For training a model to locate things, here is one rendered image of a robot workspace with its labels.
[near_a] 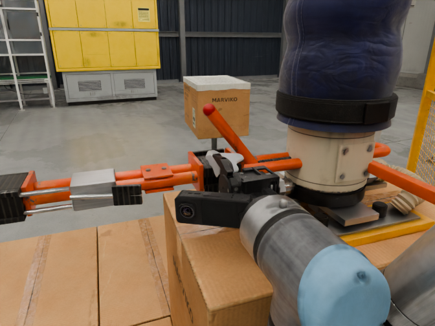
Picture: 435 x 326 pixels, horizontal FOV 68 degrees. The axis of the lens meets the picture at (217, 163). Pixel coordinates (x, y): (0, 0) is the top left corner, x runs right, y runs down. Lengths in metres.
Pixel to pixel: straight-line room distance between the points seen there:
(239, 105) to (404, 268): 2.12
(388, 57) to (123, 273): 1.02
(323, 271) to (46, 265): 1.16
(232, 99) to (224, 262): 1.93
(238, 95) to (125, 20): 5.62
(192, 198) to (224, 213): 0.05
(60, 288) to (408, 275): 1.05
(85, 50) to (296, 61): 7.20
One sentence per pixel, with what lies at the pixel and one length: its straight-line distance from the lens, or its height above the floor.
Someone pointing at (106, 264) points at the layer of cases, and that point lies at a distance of 1.30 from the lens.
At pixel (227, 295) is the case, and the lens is 0.52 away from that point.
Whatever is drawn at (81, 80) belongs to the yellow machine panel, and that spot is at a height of 0.53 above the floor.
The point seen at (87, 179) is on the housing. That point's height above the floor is 1.09.
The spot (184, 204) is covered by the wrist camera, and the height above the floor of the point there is 1.08.
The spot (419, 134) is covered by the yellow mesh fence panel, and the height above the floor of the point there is 0.72.
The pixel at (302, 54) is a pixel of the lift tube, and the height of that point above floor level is 1.28.
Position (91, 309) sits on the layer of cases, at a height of 0.54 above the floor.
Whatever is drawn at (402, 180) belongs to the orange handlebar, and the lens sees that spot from 0.63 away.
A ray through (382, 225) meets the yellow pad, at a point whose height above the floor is 0.97.
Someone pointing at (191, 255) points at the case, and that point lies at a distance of 0.60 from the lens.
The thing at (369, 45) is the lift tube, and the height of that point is 1.29.
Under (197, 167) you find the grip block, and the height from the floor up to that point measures 1.09.
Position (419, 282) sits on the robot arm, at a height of 1.06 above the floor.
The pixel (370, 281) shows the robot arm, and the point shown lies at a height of 1.10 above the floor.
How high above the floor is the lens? 1.30
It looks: 20 degrees down
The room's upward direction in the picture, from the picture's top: straight up
